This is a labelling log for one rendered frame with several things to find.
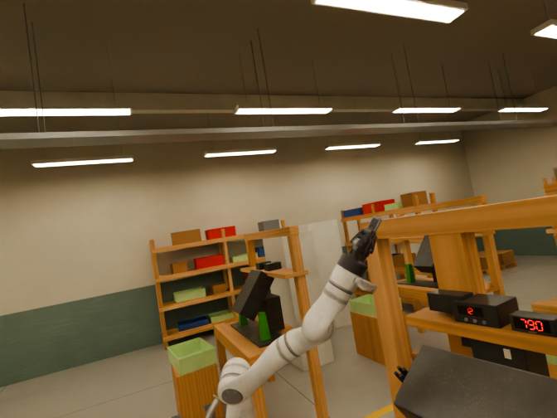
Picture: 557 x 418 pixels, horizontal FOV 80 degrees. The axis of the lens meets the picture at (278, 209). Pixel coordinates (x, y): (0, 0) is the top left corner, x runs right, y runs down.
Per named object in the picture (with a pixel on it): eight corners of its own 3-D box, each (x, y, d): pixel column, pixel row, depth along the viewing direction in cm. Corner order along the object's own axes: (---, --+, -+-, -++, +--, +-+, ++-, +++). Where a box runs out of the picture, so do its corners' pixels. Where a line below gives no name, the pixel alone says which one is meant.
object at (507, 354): (533, 399, 100) (522, 347, 101) (477, 381, 115) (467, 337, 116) (552, 383, 106) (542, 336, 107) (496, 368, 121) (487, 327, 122)
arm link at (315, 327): (321, 279, 86) (334, 282, 93) (293, 331, 86) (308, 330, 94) (344, 293, 82) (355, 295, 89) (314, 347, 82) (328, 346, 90)
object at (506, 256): (491, 275, 838) (487, 257, 841) (461, 274, 911) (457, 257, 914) (517, 265, 892) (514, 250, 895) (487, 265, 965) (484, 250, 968)
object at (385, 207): (436, 318, 587) (412, 191, 601) (352, 300, 814) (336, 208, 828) (457, 310, 609) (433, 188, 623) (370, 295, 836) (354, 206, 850)
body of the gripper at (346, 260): (330, 264, 87) (347, 231, 87) (342, 267, 94) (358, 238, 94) (355, 278, 83) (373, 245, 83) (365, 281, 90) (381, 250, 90)
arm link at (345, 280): (379, 286, 88) (368, 307, 88) (343, 265, 94) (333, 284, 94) (369, 284, 80) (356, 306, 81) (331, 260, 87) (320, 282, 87)
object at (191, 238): (300, 313, 776) (284, 216, 790) (165, 351, 655) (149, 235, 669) (290, 309, 825) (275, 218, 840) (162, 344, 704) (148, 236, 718)
